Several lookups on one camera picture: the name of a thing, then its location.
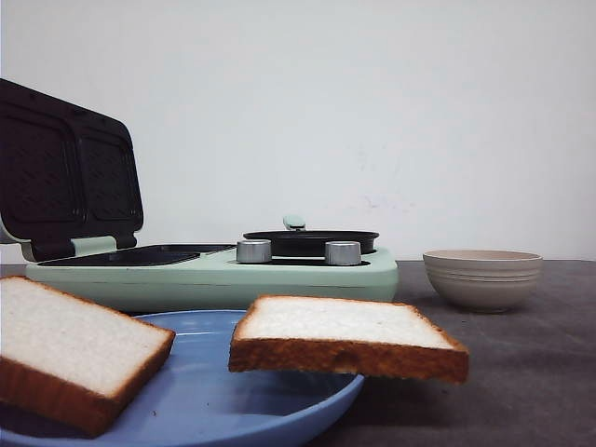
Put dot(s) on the silver control knob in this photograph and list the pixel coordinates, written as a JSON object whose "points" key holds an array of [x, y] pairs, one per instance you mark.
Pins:
{"points": [[342, 253], [254, 251]]}

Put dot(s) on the mint green breakfast maker base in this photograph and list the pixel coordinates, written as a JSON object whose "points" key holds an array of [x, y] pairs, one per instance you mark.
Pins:
{"points": [[183, 277]]}

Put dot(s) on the left silver control knob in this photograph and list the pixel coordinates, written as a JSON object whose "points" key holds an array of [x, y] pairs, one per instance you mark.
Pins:
{"points": [[254, 251]]}

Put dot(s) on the right silver control knob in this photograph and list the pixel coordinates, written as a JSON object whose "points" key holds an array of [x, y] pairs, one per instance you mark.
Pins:
{"points": [[342, 253]]}

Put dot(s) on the beige ribbed bowl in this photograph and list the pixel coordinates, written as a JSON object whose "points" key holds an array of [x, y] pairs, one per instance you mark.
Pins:
{"points": [[483, 280]]}

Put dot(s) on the white bread slice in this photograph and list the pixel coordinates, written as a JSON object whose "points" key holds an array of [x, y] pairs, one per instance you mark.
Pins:
{"points": [[335, 335], [73, 361]]}

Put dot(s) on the blue round plate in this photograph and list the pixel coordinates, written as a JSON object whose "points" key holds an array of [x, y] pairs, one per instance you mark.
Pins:
{"points": [[195, 401]]}

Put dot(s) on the breakfast maker hinged lid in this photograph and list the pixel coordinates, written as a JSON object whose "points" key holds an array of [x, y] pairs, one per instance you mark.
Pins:
{"points": [[67, 174]]}

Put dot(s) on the small black frying pan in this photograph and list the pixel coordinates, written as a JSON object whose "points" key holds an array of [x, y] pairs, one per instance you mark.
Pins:
{"points": [[298, 241]]}

